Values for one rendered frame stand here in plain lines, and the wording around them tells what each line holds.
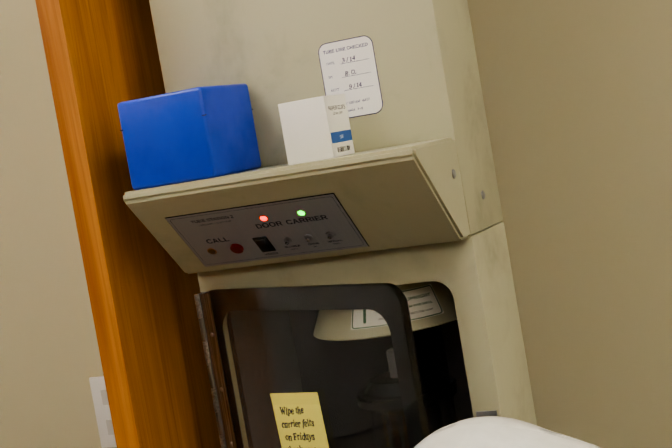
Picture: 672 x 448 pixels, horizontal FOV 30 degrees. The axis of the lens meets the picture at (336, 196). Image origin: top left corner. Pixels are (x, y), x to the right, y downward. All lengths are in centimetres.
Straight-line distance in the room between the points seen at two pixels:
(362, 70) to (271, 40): 11
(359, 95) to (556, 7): 45
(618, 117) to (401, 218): 50
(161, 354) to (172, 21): 36
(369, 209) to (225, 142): 16
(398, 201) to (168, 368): 37
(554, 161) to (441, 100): 44
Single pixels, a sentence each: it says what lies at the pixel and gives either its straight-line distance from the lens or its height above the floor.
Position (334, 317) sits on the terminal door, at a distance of 121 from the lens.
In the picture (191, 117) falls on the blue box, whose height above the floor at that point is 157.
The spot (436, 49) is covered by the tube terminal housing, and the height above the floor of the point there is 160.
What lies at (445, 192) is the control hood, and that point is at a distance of 119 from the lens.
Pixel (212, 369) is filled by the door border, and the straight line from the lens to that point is 138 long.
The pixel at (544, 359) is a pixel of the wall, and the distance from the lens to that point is 171.
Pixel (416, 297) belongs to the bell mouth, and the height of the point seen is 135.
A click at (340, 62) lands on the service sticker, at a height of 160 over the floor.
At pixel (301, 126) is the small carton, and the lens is 121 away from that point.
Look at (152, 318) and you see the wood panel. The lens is 139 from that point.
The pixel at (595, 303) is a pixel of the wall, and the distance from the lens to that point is 167.
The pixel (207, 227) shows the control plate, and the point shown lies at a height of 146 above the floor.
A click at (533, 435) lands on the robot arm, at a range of 69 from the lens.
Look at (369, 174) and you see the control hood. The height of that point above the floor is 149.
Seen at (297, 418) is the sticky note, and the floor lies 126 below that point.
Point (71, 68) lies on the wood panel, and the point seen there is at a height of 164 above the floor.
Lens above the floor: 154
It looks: 3 degrees down
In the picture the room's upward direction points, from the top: 10 degrees counter-clockwise
